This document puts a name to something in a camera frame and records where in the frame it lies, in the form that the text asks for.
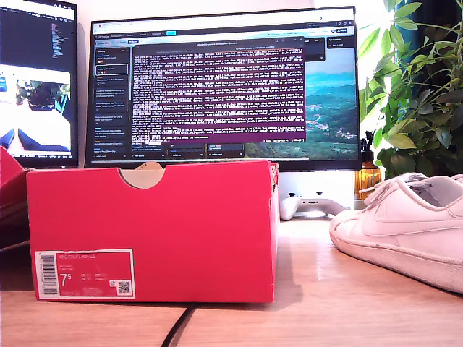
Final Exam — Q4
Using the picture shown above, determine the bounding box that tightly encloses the black table cable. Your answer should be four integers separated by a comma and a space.
161, 303, 198, 347

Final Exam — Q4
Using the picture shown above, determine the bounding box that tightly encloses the amber pump bottle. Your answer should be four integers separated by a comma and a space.
354, 129, 383, 202

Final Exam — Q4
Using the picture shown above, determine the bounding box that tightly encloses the large black computer monitor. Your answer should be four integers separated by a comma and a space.
84, 6, 363, 173

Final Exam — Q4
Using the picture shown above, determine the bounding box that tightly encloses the red cardboard shoebox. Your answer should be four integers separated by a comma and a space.
25, 160, 280, 304

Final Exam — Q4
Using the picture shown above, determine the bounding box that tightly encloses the small black computer monitor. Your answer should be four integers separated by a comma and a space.
0, 0, 80, 169

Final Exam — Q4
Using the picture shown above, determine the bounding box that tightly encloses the beige packing paper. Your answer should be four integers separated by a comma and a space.
119, 161, 166, 190

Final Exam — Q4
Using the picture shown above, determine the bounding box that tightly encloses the white leather sneaker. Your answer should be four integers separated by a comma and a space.
329, 172, 463, 294

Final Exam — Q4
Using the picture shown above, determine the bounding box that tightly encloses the green leafy houseplant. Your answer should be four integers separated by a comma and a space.
357, 0, 463, 181

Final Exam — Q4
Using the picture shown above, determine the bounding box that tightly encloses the white game controller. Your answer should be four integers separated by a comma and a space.
280, 191, 350, 221

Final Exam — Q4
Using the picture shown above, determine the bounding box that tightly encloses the red shoebox lid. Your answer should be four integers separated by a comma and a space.
0, 145, 30, 254

